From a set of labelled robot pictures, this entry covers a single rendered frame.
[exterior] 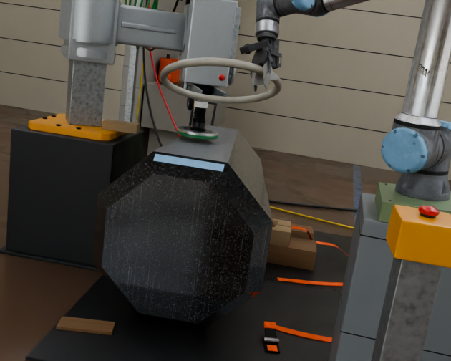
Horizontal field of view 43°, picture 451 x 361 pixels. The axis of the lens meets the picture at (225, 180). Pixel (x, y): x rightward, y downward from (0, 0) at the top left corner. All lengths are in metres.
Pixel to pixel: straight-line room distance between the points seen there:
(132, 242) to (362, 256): 1.11
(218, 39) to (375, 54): 5.11
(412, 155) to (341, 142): 6.01
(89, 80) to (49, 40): 5.54
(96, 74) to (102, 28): 0.27
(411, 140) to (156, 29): 1.97
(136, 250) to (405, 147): 1.34
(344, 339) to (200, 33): 1.58
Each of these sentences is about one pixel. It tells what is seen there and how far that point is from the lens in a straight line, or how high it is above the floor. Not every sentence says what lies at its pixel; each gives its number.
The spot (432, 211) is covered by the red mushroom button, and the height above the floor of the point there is 1.09.
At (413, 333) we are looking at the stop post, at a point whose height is 0.85.
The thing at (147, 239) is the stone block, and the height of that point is 0.45.
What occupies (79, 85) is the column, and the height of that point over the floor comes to 1.01.
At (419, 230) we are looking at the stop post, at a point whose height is 1.06.
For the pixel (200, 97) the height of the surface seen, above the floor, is 1.12.
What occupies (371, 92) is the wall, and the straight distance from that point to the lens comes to 7.81.
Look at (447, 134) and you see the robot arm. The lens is 2.07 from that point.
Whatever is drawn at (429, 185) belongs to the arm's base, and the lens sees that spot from 2.08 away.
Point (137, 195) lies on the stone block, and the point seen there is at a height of 0.64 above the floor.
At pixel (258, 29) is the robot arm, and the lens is 2.17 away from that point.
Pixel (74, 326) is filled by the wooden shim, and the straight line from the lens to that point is 2.73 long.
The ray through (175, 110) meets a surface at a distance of 5.85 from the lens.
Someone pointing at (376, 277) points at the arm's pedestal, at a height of 0.65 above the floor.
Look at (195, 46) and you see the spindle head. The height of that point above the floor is 1.32.
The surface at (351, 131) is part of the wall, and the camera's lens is 7.85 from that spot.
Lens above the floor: 1.36
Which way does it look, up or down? 14 degrees down
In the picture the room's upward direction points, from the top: 8 degrees clockwise
